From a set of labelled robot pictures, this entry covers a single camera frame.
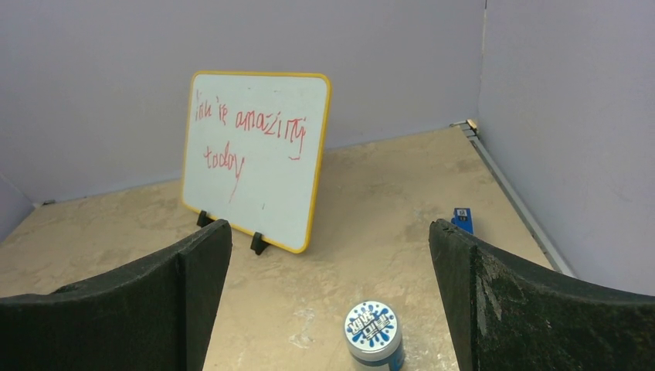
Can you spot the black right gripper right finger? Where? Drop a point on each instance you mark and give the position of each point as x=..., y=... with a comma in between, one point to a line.
x=507, y=313

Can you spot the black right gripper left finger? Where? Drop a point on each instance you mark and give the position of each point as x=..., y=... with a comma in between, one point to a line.
x=154, y=313

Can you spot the yellow framed whiteboard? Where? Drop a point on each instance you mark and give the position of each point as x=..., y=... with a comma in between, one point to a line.
x=254, y=143

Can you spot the aluminium frame rail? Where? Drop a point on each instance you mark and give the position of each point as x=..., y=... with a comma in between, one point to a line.
x=548, y=249

